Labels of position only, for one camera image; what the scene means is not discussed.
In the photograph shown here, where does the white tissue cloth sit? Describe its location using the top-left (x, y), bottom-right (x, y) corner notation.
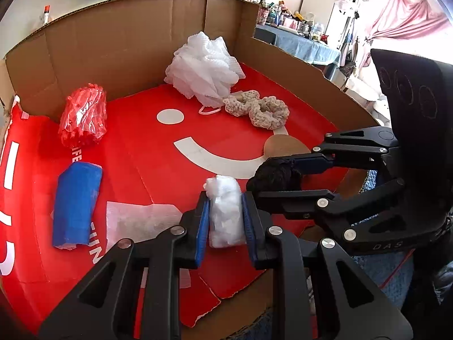
top-left (204, 175), bottom-right (246, 249)

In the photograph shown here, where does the black fuzzy pompom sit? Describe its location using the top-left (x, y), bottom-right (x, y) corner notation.
top-left (246, 157), bottom-right (302, 194)

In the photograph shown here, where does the brown round cork coaster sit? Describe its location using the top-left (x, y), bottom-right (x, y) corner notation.
top-left (263, 134), bottom-right (310, 158)

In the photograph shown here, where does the cream crochet scrunchie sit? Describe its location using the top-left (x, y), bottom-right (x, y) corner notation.
top-left (223, 90), bottom-right (289, 131)

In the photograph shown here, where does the blue cloth roll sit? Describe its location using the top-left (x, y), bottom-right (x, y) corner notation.
top-left (52, 161), bottom-right (103, 249)

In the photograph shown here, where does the red mesh bag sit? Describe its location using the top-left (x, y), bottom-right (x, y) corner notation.
top-left (58, 83), bottom-right (107, 148)

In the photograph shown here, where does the white mesh bath pouf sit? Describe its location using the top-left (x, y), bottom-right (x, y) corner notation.
top-left (164, 31), bottom-right (245, 108)

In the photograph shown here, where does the blue knitted blanket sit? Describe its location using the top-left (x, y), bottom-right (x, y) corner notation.
top-left (229, 169), bottom-right (415, 340)

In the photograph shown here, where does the pink curtain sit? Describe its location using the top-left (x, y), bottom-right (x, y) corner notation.
top-left (365, 0), bottom-right (450, 46)

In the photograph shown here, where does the table with blue cloth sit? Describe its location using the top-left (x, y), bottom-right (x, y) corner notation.
top-left (255, 25), bottom-right (340, 80)

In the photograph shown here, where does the white wardrobe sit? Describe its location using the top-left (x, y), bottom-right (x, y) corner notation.
top-left (301, 0), bottom-right (352, 48)

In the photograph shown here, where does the cardboard box red interior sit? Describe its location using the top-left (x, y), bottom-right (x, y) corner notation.
top-left (1, 0), bottom-right (375, 335)

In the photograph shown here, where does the black chair back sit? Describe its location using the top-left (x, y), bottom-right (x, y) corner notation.
top-left (253, 27), bottom-right (276, 45)

